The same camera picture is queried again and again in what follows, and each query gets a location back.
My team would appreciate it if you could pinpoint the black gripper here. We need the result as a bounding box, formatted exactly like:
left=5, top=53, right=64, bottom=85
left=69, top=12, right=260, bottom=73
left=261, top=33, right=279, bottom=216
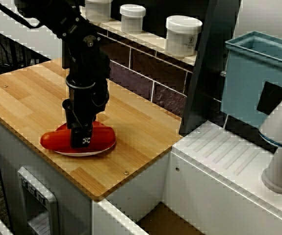
left=62, top=78, right=110, bottom=149

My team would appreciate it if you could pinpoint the red toy sausage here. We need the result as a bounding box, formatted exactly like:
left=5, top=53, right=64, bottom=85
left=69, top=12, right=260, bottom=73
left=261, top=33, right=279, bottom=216
left=40, top=124, right=117, bottom=153

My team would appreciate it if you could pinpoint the red round plate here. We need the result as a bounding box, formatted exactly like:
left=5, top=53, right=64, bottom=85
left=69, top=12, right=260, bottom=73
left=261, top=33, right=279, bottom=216
left=53, top=120, right=118, bottom=157

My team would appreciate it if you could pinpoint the grey oven control panel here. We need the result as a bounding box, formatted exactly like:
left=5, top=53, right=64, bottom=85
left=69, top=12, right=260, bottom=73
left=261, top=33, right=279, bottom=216
left=17, top=166, right=59, bottom=235

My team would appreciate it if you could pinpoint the plain white lidded jar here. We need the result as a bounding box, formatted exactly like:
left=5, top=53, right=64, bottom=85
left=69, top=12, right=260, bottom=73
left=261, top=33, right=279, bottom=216
left=84, top=0, right=113, bottom=24
left=120, top=4, right=147, bottom=35

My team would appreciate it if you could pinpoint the brown board inside cabinet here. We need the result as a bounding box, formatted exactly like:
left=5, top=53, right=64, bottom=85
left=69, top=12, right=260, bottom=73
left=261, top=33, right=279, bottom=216
left=137, top=202, right=206, bottom=235

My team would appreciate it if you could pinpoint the white toy kitchen cabinet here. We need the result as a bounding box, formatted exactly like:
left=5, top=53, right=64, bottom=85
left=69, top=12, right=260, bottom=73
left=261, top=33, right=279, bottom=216
left=0, top=107, right=282, bottom=235

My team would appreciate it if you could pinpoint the white jar with print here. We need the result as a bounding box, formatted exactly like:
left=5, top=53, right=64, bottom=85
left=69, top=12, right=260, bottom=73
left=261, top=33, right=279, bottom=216
left=165, top=15, right=203, bottom=59

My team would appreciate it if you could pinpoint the large black upright panel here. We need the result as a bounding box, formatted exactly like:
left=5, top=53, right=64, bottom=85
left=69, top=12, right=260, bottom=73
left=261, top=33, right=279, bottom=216
left=179, top=0, right=242, bottom=135

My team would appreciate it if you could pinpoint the blue plastic sink bin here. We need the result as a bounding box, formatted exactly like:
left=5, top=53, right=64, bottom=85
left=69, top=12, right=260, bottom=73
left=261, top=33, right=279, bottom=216
left=220, top=30, right=282, bottom=131

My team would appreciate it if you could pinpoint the white toy faucet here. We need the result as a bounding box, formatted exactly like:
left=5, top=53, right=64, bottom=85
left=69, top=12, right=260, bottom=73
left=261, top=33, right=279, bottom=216
left=257, top=78, right=282, bottom=195

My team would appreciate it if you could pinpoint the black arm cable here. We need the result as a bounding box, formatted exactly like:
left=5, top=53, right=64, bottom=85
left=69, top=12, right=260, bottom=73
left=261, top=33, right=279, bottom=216
left=0, top=0, right=42, bottom=29

